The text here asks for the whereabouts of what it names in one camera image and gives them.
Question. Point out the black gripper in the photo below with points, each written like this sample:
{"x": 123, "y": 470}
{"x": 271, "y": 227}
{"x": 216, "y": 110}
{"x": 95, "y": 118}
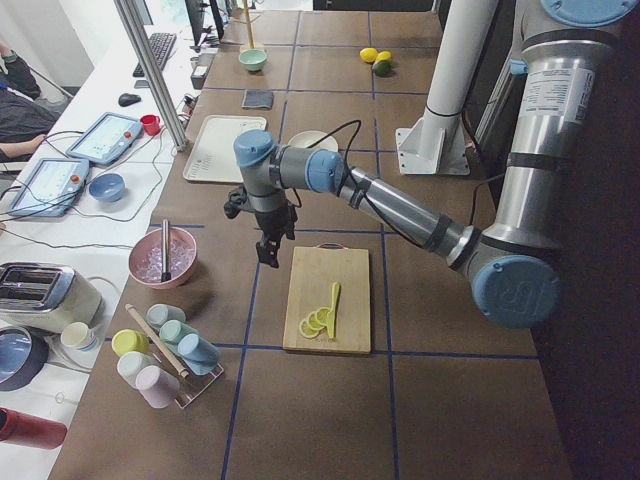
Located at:
{"x": 273, "y": 223}

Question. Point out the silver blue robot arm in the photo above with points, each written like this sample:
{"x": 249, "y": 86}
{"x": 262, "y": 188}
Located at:
{"x": 557, "y": 46}

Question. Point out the white bear tray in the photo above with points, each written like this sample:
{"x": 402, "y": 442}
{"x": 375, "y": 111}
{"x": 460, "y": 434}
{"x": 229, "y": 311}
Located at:
{"x": 212, "y": 158}

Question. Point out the wooden cutting board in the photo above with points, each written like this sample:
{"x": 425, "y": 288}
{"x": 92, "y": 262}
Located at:
{"x": 314, "y": 270}

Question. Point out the lemon slice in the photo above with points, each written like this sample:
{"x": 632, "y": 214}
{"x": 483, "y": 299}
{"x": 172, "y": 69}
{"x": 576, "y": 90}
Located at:
{"x": 307, "y": 331}
{"x": 314, "y": 323}
{"x": 322, "y": 315}

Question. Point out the lemon slice middle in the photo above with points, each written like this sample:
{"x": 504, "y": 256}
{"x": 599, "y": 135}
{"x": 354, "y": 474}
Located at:
{"x": 314, "y": 323}

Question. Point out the steel black-tipped tool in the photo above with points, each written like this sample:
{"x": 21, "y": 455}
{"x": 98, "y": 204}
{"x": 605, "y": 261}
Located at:
{"x": 165, "y": 251}

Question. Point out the cream round plate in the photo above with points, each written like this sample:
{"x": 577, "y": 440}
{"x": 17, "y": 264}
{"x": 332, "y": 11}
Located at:
{"x": 314, "y": 139}

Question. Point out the pink bowl with ice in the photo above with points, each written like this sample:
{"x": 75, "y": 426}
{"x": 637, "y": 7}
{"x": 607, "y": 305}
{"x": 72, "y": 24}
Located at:
{"x": 144, "y": 261}

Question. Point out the teal cup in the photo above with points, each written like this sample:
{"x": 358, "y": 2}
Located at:
{"x": 173, "y": 331}

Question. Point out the grey-blue cup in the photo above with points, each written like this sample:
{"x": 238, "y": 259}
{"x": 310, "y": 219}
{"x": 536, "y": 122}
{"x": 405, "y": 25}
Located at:
{"x": 158, "y": 314}

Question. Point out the light blue cup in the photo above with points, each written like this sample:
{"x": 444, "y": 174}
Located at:
{"x": 197, "y": 352}

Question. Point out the grey folded cloth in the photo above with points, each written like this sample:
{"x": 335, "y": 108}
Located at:
{"x": 258, "y": 100}

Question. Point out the red cup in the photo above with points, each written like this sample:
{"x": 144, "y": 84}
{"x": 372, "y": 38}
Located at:
{"x": 150, "y": 124}

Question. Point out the blue ceramic bowl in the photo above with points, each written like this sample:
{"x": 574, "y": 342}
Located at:
{"x": 109, "y": 187}

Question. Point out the yellow-green cup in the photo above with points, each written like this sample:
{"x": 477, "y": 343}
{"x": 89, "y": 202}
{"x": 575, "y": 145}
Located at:
{"x": 129, "y": 340}

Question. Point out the pink cup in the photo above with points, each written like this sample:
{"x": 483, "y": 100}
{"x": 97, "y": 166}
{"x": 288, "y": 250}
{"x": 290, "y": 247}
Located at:
{"x": 157, "y": 386}

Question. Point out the small grey box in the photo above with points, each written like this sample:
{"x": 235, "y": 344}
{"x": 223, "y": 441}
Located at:
{"x": 198, "y": 76}

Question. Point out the mint green bowl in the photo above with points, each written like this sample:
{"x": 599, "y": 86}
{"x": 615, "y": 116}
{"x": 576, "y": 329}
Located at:
{"x": 253, "y": 60}

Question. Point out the blue teach pendant upper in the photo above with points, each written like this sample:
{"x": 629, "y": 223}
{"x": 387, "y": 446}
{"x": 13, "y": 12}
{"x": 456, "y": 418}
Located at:
{"x": 107, "y": 139}

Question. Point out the blue teach pendant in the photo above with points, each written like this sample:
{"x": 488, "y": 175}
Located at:
{"x": 51, "y": 188}
{"x": 107, "y": 139}

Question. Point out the black computer mouse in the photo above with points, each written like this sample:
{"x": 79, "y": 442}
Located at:
{"x": 128, "y": 99}

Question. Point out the green avocado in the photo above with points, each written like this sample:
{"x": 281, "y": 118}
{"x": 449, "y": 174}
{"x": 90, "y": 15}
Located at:
{"x": 382, "y": 68}

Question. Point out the white paper cup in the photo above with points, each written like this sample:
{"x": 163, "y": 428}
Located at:
{"x": 78, "y": 336}

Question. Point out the yellow lemon upper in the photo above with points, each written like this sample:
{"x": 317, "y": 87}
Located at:
{"x": 368, "y": 55}

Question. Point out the yellow lemon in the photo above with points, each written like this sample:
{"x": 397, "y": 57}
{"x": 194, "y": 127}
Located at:
{"x": 384, "y": 56}
{"x": 368, "y": 55}

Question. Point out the yellow lemon lower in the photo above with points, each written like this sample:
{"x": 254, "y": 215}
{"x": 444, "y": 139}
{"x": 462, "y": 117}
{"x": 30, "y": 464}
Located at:
{"x": 384, "y": 56}

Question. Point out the wooden mug stand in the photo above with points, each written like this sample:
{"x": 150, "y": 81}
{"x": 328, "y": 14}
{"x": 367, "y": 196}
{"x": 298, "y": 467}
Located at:
{"x": 251, "y": 44}

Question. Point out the blue teach pendant lower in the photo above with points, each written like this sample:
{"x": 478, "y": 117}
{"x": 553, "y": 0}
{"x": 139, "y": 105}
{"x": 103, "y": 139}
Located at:
{"x": 51, "y": 188}

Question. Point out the black keyboard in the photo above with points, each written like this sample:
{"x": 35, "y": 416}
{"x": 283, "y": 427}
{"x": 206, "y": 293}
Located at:
{"x": 161, "y": 44}

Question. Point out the silver toaster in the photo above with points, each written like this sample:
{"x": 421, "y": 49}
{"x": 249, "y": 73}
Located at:
{"x": 46, "y": 296}

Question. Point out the dark blue bowl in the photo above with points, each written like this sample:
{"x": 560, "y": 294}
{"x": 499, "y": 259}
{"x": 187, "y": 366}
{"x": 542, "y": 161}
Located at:
{"x": 23, "y": 356}

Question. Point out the seated person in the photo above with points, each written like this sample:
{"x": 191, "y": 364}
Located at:
{"x": 25, "y": 122}

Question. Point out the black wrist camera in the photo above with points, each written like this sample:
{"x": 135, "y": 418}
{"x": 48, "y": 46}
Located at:
{"x": 237, "y": 202}

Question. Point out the wire cup rack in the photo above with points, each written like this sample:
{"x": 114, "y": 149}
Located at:
{"x": 194, "y": 385}

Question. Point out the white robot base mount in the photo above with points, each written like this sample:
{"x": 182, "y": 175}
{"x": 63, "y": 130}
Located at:
{"x": 435, "y": 144}

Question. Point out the aluminium camera post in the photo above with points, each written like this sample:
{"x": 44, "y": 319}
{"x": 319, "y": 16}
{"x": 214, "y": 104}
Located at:
{"x": 138, "y": 37}

